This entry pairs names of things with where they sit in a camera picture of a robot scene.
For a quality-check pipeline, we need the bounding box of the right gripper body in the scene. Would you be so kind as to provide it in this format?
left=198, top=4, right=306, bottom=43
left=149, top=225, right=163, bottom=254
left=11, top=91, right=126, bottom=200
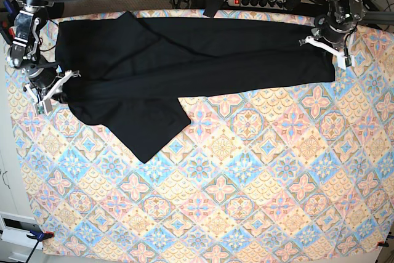
left=25, top=67, right=63, bottom=99

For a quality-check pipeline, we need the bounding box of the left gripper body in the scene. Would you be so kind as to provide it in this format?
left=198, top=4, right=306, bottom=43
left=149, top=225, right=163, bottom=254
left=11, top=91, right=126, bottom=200
left=312, top=15, right=357, bottom=49

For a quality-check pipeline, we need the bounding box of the black T-shirt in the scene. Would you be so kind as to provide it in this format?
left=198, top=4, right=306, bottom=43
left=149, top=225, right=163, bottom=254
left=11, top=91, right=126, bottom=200
left=55, top=12, right=335, bottom=163

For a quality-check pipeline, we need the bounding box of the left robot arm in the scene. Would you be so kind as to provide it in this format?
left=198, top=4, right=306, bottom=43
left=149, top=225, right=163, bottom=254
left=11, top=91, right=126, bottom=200
left=299, top=0, right=393, bottom=69

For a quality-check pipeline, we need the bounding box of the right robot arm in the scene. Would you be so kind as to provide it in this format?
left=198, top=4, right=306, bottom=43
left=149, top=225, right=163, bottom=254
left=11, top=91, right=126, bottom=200
left=6, top=0, right=80, bottom=115

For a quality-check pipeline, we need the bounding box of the blue clamp top left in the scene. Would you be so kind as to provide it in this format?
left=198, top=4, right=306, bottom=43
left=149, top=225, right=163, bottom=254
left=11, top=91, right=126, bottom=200
left=1, top=0, right=20, bottom=46

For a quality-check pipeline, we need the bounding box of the blue clamp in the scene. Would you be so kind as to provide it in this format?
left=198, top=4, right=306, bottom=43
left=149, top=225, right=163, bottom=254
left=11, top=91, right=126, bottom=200
left=26, top=230, right=55, bottom=263
left=1, top=0, right=20, bottom=46

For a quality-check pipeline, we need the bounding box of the white power strip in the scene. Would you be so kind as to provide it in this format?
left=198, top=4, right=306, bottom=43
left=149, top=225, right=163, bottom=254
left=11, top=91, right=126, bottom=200
left=227, top=0, right=285, bottom=9

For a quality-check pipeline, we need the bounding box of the patterned tablecloth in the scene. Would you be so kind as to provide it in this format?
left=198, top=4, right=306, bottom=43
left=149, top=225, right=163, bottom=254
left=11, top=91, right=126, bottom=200
left=5, top=26, right=393, bottom=262

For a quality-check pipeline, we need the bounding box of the blue clamp bottom left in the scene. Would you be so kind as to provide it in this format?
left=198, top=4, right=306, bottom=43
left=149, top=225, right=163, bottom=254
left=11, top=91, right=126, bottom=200
left=26, top=230, right=55, bottom=263

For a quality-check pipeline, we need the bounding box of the white cabinet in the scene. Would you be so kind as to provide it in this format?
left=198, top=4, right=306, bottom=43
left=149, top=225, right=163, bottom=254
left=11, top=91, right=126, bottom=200
left=0, top=44, right=47, bottom=263

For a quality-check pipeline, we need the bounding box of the orange clamp bottom right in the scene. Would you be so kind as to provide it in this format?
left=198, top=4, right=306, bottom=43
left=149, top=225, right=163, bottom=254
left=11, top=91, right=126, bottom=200
left=377, top=241, right=389, bottom=248

